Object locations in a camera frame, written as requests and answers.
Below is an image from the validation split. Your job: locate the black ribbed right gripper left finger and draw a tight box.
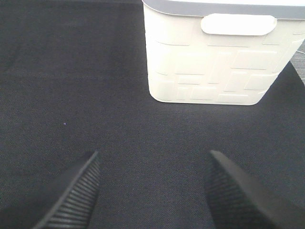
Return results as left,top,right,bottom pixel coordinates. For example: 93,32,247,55
32,149,102,229

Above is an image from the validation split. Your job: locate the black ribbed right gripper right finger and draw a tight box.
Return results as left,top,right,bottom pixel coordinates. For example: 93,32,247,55
204,150,305,229

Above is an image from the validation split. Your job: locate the white plastic basket grey rim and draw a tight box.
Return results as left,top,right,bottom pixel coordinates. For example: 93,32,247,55
143,0,305,105

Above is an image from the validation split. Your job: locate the black table cloth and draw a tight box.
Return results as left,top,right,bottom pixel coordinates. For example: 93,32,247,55
0,0,305,229

